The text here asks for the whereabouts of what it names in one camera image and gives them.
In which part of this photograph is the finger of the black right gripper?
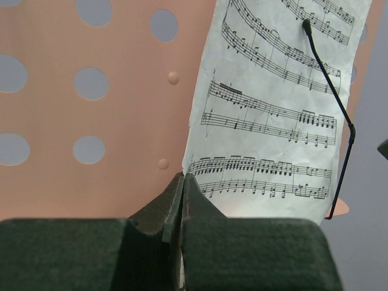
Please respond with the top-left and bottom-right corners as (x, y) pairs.
(377, 139), (388, 159)

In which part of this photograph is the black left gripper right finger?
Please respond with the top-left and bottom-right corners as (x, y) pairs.
(181, 174), (343, 290)

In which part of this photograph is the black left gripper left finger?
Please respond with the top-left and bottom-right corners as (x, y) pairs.
(1, 173), (184, 290)

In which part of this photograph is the sheet music page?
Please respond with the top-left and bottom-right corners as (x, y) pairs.
(182, 1), (371, 227)

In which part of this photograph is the pink tripod music stand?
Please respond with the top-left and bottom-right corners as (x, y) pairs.
(0, 0), (388, 221)

